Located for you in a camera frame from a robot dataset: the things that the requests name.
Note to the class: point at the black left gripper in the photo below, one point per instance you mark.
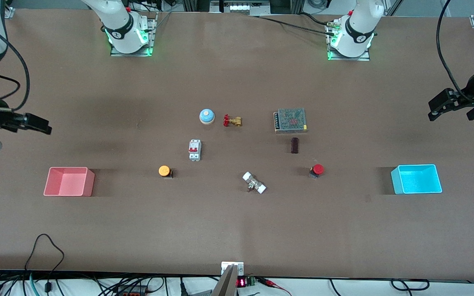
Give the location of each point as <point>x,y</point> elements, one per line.
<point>464,101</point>

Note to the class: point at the yellow push button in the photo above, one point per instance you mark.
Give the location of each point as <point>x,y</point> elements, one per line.
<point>164,170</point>

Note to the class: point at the red push button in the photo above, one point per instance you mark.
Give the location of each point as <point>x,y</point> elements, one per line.
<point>317,168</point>

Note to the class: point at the pink plastic bin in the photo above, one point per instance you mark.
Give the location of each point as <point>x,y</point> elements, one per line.
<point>68,183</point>

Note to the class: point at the cyan plastic bin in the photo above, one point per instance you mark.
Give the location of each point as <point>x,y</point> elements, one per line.
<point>418,181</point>

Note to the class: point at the metal mesh power supply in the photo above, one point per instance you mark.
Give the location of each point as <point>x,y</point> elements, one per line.
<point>290,120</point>

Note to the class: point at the dark brown rectangular block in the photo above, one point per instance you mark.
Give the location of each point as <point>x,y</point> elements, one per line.
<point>294,145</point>

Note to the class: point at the white circuit breaker red switches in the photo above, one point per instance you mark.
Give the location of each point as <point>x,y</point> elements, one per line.
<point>195,150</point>

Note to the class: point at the blue round bell button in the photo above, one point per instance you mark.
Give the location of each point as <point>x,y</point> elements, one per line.
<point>206,116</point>

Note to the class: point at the orange black connector strip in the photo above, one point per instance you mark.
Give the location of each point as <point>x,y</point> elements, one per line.
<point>132,291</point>

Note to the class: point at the metal valve white ends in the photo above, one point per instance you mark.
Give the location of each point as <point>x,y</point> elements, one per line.
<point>254,183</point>

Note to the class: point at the silver device with lights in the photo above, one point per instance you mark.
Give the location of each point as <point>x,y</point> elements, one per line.
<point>239,7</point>

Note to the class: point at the red digit display module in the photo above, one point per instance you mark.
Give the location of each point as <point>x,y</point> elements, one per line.
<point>242,282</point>

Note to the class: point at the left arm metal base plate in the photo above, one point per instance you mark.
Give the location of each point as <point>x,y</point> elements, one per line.
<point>350,58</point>

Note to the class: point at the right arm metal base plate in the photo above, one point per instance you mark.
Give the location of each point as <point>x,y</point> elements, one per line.
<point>151,37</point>

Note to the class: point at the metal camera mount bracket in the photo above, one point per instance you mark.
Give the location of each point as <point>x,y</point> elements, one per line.
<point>229,279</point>

